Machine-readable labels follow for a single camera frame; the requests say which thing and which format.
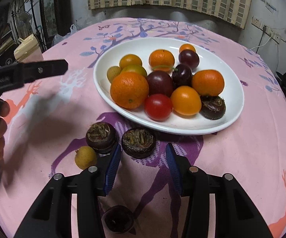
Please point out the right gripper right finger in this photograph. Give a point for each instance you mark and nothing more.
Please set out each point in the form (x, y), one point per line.
(236, 214)

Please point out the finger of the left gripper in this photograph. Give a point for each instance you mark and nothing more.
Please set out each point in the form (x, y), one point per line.
(44, 69)

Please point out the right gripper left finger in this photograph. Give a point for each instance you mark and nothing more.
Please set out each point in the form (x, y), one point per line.
(50, 213)

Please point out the dark cherry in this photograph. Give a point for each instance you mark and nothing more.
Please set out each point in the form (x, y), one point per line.
(181, 76)
(118, 219)

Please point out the tan longan fruit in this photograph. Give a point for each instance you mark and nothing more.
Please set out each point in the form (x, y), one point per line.
(85, 157)
(113, 72)

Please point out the big orange tangerine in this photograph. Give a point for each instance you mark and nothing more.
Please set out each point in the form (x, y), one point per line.
(129, 90)

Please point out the dark purple plum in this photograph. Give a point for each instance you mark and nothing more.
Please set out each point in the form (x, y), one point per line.
(189, 58)
(160, 82)

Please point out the red cherry tomato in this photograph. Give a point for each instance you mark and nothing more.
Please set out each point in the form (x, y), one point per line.
(158, 107)

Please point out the large orange tangerine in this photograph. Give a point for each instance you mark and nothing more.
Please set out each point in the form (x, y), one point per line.
(208, 82)

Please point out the small orange kumquat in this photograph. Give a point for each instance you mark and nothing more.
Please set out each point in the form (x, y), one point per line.
(187, 47)

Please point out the yellow-green citrus fruit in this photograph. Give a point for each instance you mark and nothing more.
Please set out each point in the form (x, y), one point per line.
(135, 69)

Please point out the cream lid plastic jar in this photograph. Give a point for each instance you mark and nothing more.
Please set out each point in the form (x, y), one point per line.
(28, 51)

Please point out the pink deer tablecloth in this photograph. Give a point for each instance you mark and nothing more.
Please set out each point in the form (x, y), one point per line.
(49, 119)

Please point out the white oval plate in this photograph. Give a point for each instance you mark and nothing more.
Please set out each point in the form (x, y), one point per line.
(232, 94)

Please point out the dark wooden door frame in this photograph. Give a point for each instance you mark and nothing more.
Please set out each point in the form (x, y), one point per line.
(55, 19)

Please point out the wall power strip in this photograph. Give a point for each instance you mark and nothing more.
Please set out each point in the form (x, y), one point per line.
(266, 29)

